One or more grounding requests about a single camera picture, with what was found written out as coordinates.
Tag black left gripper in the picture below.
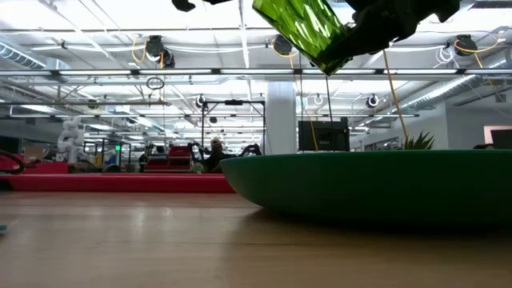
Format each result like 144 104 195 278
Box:
171 0 233 13

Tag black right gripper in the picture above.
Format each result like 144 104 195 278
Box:
326 0 461 58

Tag green translucent plastic cup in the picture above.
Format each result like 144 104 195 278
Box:
251 0 354 77

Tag green plastic plate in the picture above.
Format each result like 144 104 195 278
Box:
219 149 512 226

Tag red plastic tray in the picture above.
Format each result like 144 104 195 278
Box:
0 172 238 195

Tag long ceiling light bar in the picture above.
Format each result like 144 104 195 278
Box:
0 68 512 78

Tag black monitor on stand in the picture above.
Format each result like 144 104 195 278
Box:
298 119 351 153

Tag potted succulent plant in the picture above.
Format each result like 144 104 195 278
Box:
402 130 437 152

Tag white square column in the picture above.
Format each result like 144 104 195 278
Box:
264 81 298 156

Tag red background trays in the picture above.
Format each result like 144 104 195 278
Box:
144 145 192 173

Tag black desk monitor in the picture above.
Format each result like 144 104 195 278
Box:
490 128 512 151

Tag white robot figure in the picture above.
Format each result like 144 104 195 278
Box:
57 115 86 164

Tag red low object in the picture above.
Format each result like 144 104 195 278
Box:
23 162 70 175

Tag red round object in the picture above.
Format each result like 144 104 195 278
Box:
0 150 26 175

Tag yellow hanging cable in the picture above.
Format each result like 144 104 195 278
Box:
382 48 410 140

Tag white coiled ceiling cable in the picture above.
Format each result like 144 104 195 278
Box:
435 46 457 67

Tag black hanging cable loop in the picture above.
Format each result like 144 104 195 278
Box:
145 76 166 91

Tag black cable with coil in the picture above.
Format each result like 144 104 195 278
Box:
324 74 334 122

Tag silver ventilation duct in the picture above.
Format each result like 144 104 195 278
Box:
399 59 512 113
0 42 47 70

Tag black metal frame rig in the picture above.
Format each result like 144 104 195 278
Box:
201 98 267 161

